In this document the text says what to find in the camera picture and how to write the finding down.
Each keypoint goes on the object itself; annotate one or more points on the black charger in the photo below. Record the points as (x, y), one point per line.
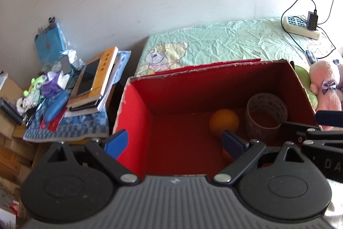
(312, 21)

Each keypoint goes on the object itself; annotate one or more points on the blue bag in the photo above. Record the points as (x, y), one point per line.
(49, 44)

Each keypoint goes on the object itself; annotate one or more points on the red cardboard box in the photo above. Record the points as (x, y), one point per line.
(174, 137)

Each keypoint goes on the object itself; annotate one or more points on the black cylinder object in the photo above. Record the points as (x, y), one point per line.
(10, 111)

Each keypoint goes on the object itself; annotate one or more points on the pink plush toy with bow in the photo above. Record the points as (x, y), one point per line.
(325, 73)

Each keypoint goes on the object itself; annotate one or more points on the dark smartphone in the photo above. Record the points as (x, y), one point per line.
(88, 76)

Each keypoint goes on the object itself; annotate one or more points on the printed green bed sheet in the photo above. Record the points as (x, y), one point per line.
(227, 41)

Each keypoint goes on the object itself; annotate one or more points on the purple pouch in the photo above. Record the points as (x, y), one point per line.
(51, 85)

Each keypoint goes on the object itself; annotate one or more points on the blue patterned cloth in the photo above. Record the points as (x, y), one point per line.
(80, 127)

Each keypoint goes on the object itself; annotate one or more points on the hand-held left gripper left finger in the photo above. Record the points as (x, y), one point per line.
(116, 143)

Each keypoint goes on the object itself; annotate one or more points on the green plush toy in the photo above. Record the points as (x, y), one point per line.
(304, 76)

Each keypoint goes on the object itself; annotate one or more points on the white blue book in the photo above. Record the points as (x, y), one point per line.
(122, 62)

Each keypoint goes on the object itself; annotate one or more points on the blue pencil case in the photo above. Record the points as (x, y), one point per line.
(56, 105)

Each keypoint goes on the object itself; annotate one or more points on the small grey phone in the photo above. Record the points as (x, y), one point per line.
(64, 64)

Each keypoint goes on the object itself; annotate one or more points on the green frog toy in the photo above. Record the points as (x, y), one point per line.
(37, 81)

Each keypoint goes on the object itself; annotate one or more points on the red booklet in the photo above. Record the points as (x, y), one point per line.
(57, 119)

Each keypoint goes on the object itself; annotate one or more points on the blue plaid fabric item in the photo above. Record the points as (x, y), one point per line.
(310, 56)

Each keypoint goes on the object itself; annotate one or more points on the clear plastic bag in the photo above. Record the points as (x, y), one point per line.
(71, 54)

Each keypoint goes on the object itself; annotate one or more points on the orange book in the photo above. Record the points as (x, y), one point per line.
(107, 62)

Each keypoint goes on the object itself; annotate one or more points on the printed tape roll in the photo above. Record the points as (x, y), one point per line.
(257, 124)

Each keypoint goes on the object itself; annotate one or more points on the orange gourd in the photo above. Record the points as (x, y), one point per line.
(223, 121)

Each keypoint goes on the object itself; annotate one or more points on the white power strip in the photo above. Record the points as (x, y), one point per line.
(294, 23)

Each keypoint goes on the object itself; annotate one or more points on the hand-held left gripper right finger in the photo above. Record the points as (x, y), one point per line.
(232, 143)

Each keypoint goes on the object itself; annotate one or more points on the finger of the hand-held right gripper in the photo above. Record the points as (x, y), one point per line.
(328, 118)
(292, 129)

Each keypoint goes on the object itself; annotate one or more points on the brown cardboard box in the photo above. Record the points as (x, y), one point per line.
(12, 86)

